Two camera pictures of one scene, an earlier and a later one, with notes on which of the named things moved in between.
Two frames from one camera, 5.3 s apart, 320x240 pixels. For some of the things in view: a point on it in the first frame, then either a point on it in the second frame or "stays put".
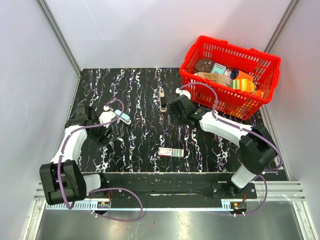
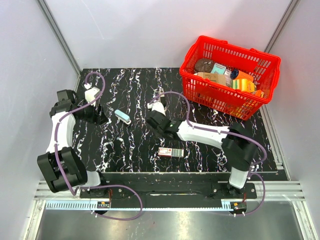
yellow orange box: [244, 84] stays put
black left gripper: [104, 140] → [95, 117]
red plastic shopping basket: [223, 75] stays put
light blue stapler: [124, 117] stays put
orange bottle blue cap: [237, 74] stays put
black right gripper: [172, 110] → [164, 116]
